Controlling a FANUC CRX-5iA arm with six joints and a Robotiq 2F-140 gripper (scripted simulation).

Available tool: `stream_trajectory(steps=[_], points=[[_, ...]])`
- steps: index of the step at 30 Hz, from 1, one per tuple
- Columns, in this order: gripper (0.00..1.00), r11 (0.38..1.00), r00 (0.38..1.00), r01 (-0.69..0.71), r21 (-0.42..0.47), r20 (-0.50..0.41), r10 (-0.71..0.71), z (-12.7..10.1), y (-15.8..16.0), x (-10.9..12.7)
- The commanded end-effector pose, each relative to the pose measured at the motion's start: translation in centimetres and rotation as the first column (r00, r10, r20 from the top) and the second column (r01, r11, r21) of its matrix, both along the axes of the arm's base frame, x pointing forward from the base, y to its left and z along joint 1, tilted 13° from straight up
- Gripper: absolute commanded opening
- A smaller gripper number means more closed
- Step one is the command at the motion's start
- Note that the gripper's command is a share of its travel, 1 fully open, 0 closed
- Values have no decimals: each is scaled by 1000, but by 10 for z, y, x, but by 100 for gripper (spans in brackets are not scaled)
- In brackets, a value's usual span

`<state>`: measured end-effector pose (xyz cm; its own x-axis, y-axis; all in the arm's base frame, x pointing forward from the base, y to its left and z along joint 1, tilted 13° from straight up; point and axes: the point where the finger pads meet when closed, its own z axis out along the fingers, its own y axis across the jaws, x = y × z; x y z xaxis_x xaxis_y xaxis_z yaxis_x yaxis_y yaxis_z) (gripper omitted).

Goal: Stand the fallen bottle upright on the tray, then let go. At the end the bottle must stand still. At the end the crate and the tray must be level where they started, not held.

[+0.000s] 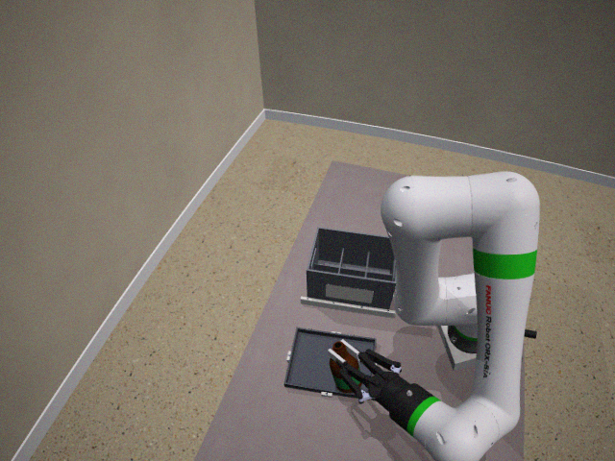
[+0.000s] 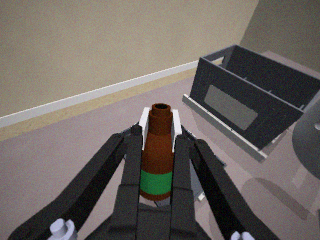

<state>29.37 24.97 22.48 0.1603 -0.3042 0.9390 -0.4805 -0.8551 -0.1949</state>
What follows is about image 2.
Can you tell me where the brown bottle with green label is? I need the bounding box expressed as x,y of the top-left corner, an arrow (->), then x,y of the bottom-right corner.
140,103 -> 174,201

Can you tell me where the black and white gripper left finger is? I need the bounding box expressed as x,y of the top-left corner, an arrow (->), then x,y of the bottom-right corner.
7,107 -> 150,240

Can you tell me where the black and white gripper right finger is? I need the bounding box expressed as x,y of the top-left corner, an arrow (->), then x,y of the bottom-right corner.
169,109 -> 280,240

